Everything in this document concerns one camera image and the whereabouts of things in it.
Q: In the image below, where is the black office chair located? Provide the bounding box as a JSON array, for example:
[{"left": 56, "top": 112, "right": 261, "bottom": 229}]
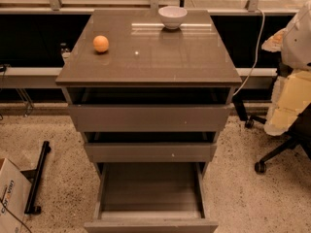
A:
[{"left": 231, "top": 94, "right": 311, "bottom": 175}]

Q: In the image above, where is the black cable on box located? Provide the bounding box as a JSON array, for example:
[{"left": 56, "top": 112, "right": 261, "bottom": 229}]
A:
[{"left": 0, "top": 197, "right": 33, "bottom": 233}]

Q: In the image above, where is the grey drawer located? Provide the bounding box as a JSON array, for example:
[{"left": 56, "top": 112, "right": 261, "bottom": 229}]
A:
[
  {"left": 68, "top": 87, "right": 230, "bottom": 132},
  {"left": 85, "top": 132, "right": 217, "bottom": 163},
  {"left": 85, "top": 162, "right": 218, "bottom": 233}
]

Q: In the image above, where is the white cable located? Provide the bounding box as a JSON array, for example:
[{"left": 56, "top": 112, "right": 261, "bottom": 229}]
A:
[{"left": 232, "top": 9, "right": 266, "bottom": 97}]

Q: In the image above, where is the orange ball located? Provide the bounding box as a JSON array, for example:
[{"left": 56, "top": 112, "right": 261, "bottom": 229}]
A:
[{"left": 93, "top": 35, "right": 109, "bottom": 52}]

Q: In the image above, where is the grey drawer cabinet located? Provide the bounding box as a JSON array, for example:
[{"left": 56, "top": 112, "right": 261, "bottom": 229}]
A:
[{"left": 54, "top": 9, "right": 243, "bottom": 180}]

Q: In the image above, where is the black metal stand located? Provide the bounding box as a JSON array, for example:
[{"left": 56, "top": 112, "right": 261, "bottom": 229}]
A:
[{"left": 22, "top": 141, "right": 51, "bottom": 215}]

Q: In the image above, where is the white bowl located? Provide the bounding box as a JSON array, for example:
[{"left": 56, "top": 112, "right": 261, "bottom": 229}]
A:
[{"left": 158, "top": 6, "right": 188, "bottom": 29}]

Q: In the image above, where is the grey middle drawer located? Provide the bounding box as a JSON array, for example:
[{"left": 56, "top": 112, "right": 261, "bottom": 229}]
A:
[{"left": 85, "top": 132, "right": 217, "bottom": 163}]

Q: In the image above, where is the cardboard box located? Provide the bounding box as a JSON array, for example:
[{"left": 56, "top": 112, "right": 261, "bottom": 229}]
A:
[{"left": 0, "top": 158, "right": 31, "bottom": 233}]

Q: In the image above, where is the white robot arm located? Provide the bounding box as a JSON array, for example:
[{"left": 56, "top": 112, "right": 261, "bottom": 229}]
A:
[{"left": 261, "top": 1, "right": 311, "bottom": 136}]

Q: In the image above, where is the grey top drawer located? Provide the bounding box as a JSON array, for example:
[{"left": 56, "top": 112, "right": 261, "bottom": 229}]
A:
[{"left": 68, "top": 87, "right": 230, "bottom": 132}]

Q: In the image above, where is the grey bottom drawer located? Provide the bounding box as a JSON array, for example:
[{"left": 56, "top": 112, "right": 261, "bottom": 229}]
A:
[{"left": 85, "top": 162, "right": 218, "bottom": 233}]

